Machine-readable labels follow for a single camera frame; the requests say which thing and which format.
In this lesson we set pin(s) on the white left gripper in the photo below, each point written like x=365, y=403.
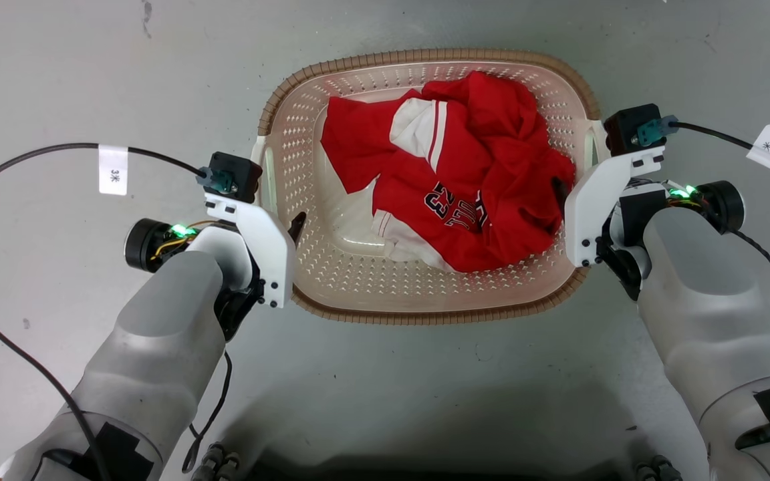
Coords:
x=268, y=247

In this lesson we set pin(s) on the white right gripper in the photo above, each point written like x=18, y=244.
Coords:
x=585, y=214

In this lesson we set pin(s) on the beige plastic laundry basket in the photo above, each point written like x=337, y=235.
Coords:
x=331, y=267

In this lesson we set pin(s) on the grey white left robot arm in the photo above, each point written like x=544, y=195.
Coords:
x=158, y=334

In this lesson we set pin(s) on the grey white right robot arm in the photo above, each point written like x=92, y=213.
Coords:
x=706, y=300

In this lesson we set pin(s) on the red and white jersey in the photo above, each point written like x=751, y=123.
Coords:
x=465, y=174

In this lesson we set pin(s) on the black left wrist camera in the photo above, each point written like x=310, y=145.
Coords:
x=236, y=175

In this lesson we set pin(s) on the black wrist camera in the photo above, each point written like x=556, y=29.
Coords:
x=236, y=175
x=635, y=128

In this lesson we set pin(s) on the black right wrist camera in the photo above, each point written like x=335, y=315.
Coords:
x=635, y=128

